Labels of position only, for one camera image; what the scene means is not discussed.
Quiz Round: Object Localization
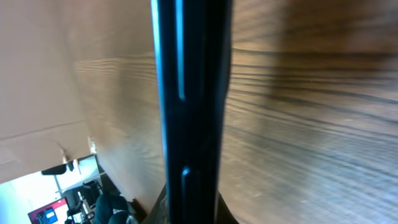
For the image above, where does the blue Samsung Galaxy smartphone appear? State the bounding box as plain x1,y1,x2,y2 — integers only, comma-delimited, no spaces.
151,0,233,223

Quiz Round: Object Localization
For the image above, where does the red computer monitor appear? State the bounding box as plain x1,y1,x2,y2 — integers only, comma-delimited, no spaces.
28,197,69,224

